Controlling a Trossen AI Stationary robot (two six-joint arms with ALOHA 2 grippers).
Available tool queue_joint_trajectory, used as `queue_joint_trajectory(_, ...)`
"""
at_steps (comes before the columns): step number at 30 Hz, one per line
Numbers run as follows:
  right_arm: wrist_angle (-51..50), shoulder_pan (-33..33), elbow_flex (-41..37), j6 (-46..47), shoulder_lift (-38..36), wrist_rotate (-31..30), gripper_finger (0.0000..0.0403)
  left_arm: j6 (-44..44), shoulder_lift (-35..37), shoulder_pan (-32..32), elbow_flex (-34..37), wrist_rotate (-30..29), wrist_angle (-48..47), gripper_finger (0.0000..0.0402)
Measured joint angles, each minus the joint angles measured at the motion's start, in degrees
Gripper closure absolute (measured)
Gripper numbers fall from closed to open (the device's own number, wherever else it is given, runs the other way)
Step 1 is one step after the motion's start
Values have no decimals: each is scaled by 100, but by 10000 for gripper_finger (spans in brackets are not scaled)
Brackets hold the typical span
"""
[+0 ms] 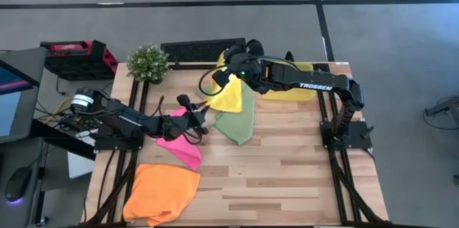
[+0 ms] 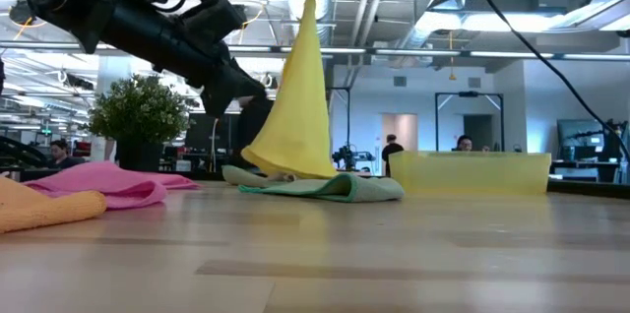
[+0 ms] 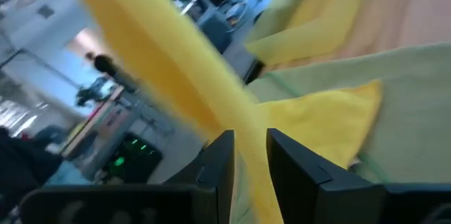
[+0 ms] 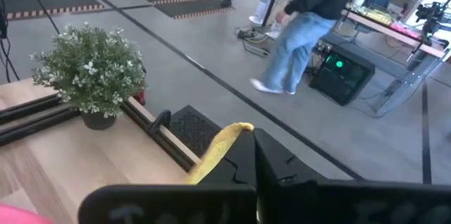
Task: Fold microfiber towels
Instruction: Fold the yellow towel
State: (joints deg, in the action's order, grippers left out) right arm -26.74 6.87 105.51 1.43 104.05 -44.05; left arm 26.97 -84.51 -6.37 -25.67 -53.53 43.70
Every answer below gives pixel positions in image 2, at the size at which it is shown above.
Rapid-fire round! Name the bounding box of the yellow microfiber towel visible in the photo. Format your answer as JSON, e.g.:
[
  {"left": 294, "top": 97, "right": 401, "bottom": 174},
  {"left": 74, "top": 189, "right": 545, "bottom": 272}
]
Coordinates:
[{"left": 240, "top": 0, "right": 341, "bottom": 180}]

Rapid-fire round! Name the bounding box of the green microfiber towel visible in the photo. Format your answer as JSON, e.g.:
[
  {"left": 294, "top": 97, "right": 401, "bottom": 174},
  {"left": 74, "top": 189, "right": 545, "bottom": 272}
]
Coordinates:
[{"left": 220, "top": 163, "right": 406, "bottom": 204}]

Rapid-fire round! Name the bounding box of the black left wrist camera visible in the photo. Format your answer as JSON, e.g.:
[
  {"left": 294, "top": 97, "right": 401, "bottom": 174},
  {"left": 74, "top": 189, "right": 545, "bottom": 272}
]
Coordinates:
[{"left": 179, "top": 0, "right": 247, "bottom": 53}]

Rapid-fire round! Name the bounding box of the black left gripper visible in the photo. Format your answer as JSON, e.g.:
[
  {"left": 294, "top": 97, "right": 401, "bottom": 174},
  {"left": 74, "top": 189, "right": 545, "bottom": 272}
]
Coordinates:
[{"left": 151, "top": 20, "right": 268, "bottom": 118}]

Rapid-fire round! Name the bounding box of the orange microfiber towel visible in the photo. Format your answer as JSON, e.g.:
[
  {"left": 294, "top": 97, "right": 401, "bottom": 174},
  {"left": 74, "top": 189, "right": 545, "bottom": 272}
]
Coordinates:
[{"left": 0, "top": 176, "right": 108, "bottom": 235}]

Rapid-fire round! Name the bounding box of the silver ribbed ventilation duct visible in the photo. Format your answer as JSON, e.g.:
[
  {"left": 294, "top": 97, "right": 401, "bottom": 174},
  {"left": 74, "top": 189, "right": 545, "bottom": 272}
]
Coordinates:
[{"left": 283, "top": 0, "right": 336, "bottom": 48}]

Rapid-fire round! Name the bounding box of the black metal station frame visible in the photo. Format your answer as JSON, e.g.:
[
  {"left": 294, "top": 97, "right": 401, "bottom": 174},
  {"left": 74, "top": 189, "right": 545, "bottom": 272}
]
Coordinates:
[
  {"left": 435, "top": 91, "right": 504, "bottom": 153},
  {"left": 328, "top": 87, "right": 351, "bottom": 150}
]

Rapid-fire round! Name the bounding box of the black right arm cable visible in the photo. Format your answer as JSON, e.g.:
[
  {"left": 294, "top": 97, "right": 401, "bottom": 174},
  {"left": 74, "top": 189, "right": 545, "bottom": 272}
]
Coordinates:
[{"left": 464, "top": 0, "right": 630, "bottom": 161}]

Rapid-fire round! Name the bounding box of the green plant in black pot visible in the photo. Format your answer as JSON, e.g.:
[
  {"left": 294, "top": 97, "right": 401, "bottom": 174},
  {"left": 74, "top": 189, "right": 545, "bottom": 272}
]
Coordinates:
[{"left": 84, "top": 74, "right": 192, "bottom": 172}]

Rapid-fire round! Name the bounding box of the black computer monitor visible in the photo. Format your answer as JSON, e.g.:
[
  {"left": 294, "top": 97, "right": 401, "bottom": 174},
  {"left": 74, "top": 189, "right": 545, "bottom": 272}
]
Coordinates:
[{"left": 185, "top": 113, "right": 237, "bottom": 153}]

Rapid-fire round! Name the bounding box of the yellow translucent plastic bin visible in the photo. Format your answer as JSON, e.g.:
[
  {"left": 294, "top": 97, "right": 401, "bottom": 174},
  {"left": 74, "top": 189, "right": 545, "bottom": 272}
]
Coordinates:
[{"left": 388, "top": 150, "right": 552, "bottom": 195}]

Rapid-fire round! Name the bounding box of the black ceiling cable reel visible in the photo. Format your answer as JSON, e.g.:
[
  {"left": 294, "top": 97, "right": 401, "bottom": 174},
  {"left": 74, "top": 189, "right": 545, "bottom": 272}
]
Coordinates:
[{"left": 8, "top": 0, "right": 36, "bottom": 27}]

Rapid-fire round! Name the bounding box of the pink microfiber towel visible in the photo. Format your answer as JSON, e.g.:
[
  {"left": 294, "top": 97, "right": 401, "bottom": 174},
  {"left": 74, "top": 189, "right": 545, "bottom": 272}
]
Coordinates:
[{"left": 22, "top": 160, "right": 201, "bottom": 211}]

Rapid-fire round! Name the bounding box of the yellow hanging cord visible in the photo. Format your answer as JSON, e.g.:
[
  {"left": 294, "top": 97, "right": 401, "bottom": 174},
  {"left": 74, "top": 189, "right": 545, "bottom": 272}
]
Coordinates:
[{"left": 448, "top": 31, "right": 457, "bottom": 82}]

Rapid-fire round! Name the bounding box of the grey computer monitor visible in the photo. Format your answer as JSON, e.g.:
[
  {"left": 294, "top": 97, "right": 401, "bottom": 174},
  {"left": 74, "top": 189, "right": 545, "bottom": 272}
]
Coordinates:
[{"left": 556, "top": 118, "right": 605, "bottom": 161}]

